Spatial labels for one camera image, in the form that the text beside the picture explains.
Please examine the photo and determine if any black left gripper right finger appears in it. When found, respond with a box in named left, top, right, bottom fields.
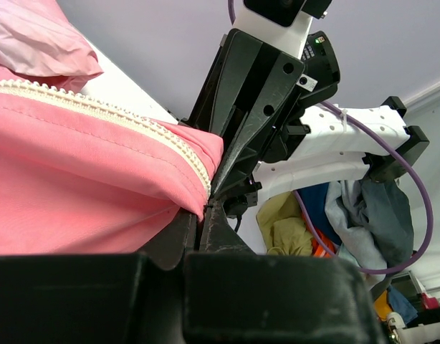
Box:
left=183, top=201, right=386, bottom=343

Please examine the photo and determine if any olive green cloth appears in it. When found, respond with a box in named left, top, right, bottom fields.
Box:
left=256, top=191, right=313, bottom=257

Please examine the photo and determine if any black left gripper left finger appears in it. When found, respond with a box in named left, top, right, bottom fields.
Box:
left=0, top=211, right=197, bottom=343

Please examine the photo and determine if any pink hooded zip jacket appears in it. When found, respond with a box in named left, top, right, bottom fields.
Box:
left=0, top=1, right=224, bottom=255

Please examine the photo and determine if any dark blue cloth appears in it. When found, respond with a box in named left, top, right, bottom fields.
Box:
left=298, top=183, right=342, bottom=246

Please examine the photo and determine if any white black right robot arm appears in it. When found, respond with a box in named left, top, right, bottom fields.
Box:
left=187, top=29, right=429, bottom=216

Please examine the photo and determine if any grey blue cloth pile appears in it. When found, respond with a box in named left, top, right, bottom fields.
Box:
left=325, top=180, right=414, bottom=270

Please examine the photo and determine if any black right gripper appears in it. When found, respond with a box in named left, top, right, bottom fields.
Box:
left=183, top=29, right=340, bottom=215

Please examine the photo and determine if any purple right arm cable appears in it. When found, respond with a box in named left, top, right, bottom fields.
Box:
left=226, top=0, right=435, bottom=276

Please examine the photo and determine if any orange cloth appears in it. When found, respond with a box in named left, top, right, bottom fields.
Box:
left=311, top=231, right=338, bottom=257

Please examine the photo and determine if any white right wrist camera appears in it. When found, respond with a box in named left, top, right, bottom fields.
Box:
left=227, top=0, right=332, bottom=59

